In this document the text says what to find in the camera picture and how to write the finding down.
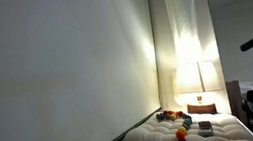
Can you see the brown wooden block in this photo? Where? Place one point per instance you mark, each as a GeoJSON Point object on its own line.
{"type": "Point", "coordinates": [201, 108]}

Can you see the silver flip phone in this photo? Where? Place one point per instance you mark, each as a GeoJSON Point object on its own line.
{"type": "Point", "coordinates": [205, 128]}

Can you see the colourful felt ball garland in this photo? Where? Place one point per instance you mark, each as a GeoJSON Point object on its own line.
{"type": "Point", "coordinates": [180, 133]}

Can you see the lit white table lamp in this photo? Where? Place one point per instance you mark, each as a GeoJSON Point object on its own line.
{"type": "Point", "coordinates": [196, 76]}

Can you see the large white tufted cushion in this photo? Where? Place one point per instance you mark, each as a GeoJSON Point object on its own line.
{"type": "Point", "coordinates": [163, 135]}

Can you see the brown wooden bed post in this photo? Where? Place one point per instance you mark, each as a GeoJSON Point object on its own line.
{"type": "Point", "coordinates": [235, 101]}

